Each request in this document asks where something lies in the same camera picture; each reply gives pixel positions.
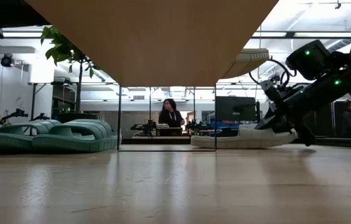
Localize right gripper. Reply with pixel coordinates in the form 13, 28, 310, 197
255, 90, 316, 147

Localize white rubber slide sandal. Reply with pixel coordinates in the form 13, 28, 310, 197
190, 123, 297, 149
222, 48, 270, 79

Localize green rubber slide sandal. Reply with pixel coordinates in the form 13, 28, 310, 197
0, 121, 50, 152
32, 118, 119, 153

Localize black partition panels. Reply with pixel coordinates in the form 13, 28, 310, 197
314, 101, 351, 138

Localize black monitor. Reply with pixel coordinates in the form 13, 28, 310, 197
215, 96, 257, 122

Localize blue bin row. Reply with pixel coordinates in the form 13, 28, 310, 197
209, 121, 241, 130

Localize ceiling light strip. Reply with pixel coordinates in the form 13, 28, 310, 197
251, 30, 351, 39
2, 30, 43, 39

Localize potted green tree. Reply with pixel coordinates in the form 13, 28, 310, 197
40, 26, 98, 124

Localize metal storage rack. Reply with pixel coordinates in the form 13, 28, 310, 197
27, 82, 80, 121

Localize black round ceiling lamp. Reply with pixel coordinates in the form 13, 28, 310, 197
0, 53, 15, 68

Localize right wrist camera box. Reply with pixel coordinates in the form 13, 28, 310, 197
260, 79, 278, 95

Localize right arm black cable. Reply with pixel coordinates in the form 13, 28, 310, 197
248, 58, 297, 90

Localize wooden shelf black metal frame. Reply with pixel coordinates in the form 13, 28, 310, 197
26, 0, 279, 152

